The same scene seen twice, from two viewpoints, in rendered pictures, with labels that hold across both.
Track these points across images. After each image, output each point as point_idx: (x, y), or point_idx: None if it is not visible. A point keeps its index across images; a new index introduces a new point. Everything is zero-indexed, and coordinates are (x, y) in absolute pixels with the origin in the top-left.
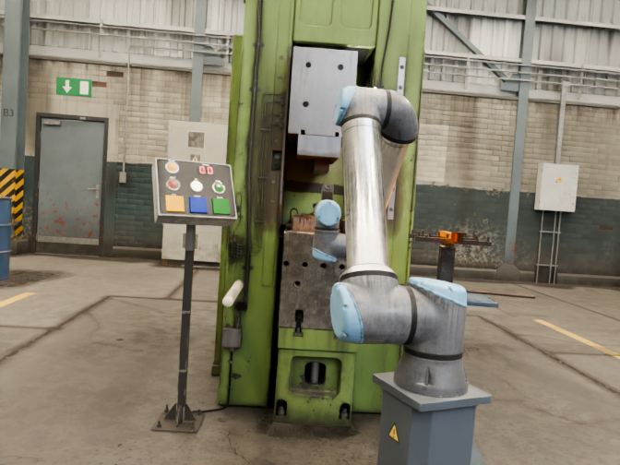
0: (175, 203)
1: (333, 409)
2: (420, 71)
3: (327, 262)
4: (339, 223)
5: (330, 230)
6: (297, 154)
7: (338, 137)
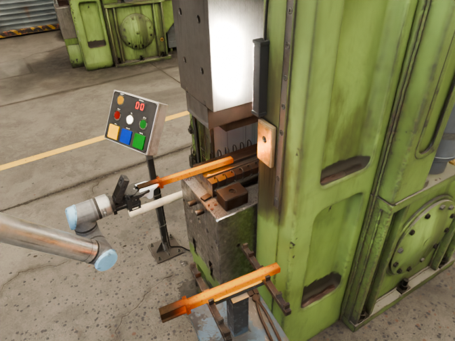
0: (113, 132)
1: None
2: (313, 21)
3: (200, 219)
4: (84, 228)
5: (75, 231)
6: (187, 111)
7: (205, 107)
